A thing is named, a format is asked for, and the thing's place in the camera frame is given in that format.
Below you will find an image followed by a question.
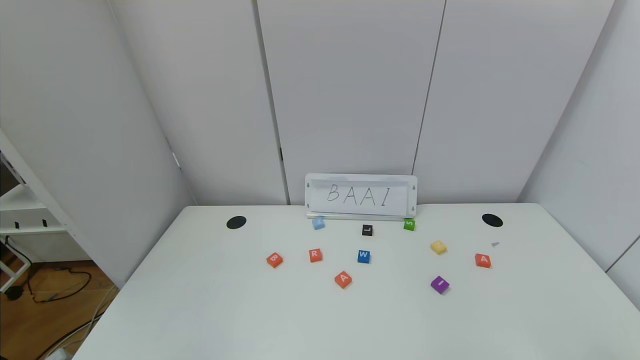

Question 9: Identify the white floor cable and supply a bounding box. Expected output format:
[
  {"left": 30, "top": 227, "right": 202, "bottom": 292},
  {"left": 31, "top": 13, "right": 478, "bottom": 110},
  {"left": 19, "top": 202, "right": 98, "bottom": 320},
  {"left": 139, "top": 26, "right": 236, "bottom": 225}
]
[{"left": 35, "top": 285, "right": 119, "bottom": 360}]

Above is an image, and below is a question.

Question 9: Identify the white BAAI sign board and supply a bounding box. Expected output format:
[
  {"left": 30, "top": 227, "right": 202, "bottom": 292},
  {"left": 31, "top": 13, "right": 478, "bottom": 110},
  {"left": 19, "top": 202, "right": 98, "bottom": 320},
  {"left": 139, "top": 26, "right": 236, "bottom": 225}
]
[{"left": 305, "top": 173, "right": 418, "bottom": 221}]

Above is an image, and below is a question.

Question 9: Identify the black floor cable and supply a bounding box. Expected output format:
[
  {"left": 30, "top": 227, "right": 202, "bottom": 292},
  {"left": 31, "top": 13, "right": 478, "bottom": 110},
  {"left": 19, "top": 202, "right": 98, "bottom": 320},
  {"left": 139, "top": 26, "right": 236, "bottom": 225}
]
[{"left": 4, "top": 235, "right": 93, "bottom": 304}]

